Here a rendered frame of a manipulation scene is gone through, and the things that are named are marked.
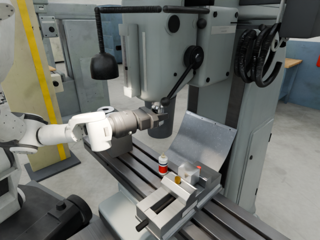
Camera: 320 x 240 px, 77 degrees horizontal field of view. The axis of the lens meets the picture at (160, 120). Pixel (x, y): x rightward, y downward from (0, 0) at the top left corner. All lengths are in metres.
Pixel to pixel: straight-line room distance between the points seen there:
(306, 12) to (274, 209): 1.85
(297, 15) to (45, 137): 0.83
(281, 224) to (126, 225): 1.55
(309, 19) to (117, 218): 0.92
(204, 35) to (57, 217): 1.14
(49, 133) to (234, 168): 0.88
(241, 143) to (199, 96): 0.31
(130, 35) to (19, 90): 1.83
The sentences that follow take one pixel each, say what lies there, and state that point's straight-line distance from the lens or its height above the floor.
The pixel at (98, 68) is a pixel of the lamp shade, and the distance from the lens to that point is 0.53.
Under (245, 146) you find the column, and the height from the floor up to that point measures 0.99.
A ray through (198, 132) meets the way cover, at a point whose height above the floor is 1.01.
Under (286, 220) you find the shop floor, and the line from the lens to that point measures 2.23.
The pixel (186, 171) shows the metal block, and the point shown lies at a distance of 0.74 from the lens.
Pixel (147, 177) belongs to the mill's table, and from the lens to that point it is 0.93.
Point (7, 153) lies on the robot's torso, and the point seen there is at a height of 1.04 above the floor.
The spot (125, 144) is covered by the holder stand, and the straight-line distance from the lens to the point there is 1.05.
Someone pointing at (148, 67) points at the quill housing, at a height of 1.43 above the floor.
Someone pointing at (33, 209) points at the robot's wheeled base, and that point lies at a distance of 1.48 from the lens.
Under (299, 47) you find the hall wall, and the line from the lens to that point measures 4.82.
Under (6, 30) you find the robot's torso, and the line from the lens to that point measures 0.71.
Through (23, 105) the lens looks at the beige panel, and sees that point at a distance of 2.37.
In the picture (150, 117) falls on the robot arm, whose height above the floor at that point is 1.25.
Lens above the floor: 1.56
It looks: 27 degrees down
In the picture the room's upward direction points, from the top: straight up
